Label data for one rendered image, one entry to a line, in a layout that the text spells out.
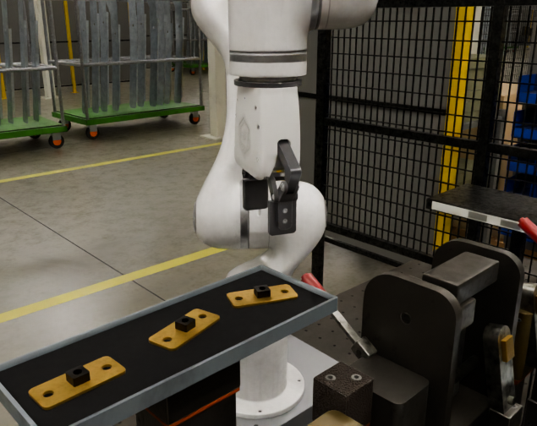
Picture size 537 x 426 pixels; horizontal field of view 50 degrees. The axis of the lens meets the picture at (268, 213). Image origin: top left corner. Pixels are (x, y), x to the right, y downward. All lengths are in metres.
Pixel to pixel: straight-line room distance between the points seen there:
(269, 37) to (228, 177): 0.41
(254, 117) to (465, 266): 0.34
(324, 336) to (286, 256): 0.58
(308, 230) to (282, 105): 0.40
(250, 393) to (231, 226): 0.34
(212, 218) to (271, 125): 0.39
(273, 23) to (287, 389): 0.76
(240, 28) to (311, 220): 0.45
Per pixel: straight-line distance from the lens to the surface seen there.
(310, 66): 3.58
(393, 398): 0.70
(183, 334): 0.65
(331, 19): 0.63
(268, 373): 1.11
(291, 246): 0.98
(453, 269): 0.77
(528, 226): 1.13
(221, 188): 0.97
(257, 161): 0.62
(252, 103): 0.62
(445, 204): 1.59
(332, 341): 1.53
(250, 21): 0.61
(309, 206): 0.97
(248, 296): 0.72
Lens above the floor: 1.49
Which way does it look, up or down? 19 degrees down
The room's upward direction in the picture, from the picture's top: straight up
